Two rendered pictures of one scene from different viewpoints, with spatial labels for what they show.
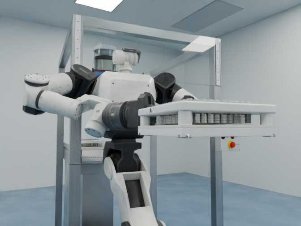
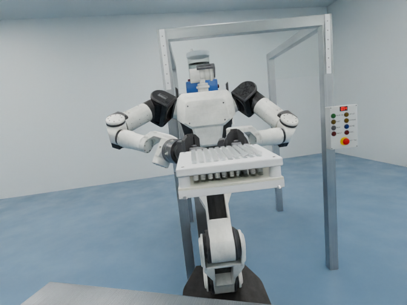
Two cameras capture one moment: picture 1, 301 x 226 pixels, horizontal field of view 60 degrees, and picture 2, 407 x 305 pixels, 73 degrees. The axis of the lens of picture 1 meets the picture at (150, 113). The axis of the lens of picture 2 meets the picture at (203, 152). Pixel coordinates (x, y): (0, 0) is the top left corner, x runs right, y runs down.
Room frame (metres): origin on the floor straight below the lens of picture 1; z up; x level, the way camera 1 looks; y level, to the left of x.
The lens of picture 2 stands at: (-0.04, -0.34, 1.17)
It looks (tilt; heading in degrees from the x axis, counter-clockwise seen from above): 9 degrees down; 21
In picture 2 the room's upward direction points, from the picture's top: 6 degrees counter-clockwise
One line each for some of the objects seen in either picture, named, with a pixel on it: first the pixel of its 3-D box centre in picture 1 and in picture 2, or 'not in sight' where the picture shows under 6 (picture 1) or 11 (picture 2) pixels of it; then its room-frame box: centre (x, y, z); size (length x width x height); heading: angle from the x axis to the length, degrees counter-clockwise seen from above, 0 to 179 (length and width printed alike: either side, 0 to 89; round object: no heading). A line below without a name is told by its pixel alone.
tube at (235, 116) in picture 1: (235, 117); (245, 168); (0.60, -0.20, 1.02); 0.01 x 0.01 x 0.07
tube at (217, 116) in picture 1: (217, 116); (224, 170); (0.58, -0.15, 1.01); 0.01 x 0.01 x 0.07
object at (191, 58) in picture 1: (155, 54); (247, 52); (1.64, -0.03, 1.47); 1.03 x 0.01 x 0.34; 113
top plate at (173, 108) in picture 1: (200, 110); (223, 157); (0.65, -0.13, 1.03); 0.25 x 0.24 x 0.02; 113
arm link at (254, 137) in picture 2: not in sight; (242, 137); (1.03, -0.10, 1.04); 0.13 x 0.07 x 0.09; 131
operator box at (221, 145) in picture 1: (227, 132); (341, 126); (1.83, -0.54, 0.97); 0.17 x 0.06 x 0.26; 113
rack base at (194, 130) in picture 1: (200, 130); (225, 175); (0.65, -0.13, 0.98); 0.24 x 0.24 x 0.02; 23
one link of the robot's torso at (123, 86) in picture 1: (121, 103); (205, 119); (1.29, 0.14, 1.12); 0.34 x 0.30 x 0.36; 113
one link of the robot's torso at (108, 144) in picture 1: (119, 157); not in sight; (1.31, 0.15, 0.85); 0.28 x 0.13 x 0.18; 23
